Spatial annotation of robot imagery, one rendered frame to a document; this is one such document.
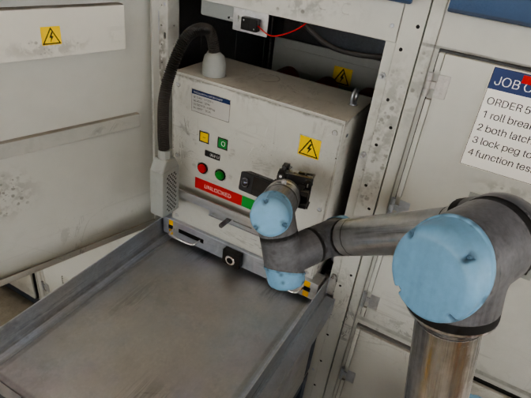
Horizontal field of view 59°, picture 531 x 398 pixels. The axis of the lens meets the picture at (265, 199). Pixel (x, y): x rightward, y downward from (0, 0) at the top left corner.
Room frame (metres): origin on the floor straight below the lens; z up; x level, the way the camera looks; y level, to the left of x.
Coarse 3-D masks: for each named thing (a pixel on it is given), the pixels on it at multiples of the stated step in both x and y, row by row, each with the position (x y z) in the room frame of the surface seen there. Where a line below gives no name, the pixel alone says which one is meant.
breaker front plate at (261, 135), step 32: (224, 96) 1.14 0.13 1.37; (192, 128) 1.18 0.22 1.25; (224, 128) 1.13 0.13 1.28; (256, 128) 1.09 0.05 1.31; (288, 128) 1.06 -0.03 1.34; (320, 128) 1.02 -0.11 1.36; (192, 160) 1.18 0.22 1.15; (224, 160) 1.13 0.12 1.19; (256, 160) 1.09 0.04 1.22; (288, 160) 1.05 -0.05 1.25; (320, 160) 1.01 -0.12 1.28; (192, 192) 1.18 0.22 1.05; (320, 192) 1.01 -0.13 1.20; (192, 224) 1.17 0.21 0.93
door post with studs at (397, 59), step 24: (408, 24) 1.01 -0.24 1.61; (384, 48) 1.03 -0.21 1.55; (408, 48) 1.01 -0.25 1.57; (384, 72) 1.03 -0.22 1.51; (408, 72) 1.00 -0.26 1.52; (384, 96) 1.02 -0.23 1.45; (384, 120) 1.01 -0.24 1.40; (384, 144) 1.01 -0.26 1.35; (360, 168) 1.03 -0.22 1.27; (384, 168) 1.00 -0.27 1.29; (360, 192) 1.02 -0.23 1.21; (336, 264) 1.03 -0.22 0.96; (336, 288) 1.02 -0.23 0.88; (336, 312) 1.01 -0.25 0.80; (336, 336) 1.00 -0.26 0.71
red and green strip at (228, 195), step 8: (200, 184) 1.16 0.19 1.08; (208, 184) 1.15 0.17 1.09; (208, 192) 1.15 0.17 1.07; (216, 192) 1.14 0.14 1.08; (224, 192) 1.13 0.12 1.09; (232, 192) 1.12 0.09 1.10; (232, 200) 1.11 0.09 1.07; (240, 200) 1.10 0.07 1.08; (248, 200) 1.09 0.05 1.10; (248, 208) 1.09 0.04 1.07
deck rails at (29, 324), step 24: (144, 240) 1.14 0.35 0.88; (96, 264) 0.97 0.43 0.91; (120, 264) 1.04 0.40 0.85; (72, 288) 0.89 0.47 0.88; (96, 288) 0.93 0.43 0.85; (24, 312) 0.77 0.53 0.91; (48, 312) 0.82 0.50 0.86; (312, 312) 0.94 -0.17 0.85; (0, 336) 0.70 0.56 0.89; (24, 336) 0.75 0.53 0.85; (288, 336) 0.80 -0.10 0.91; (0, 360) 0.67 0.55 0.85; (264, 360) 0.77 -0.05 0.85; (264, 384) 0.70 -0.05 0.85
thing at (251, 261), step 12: (168, 216) 1.21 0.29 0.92; (168, 228) 1.20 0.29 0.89; (180, 228) 1.18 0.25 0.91; (192, 228) 1.16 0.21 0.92; (192, 240) 1.16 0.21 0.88; (204, 240) 1.14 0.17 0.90; (216, 240) 1.12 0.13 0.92; (216, 252) 1.12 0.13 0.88; (252, 264) 1.07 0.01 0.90; (264, 276) 1.05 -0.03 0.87; (324, 276) 1.01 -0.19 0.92; (312, 288) 0.98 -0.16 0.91
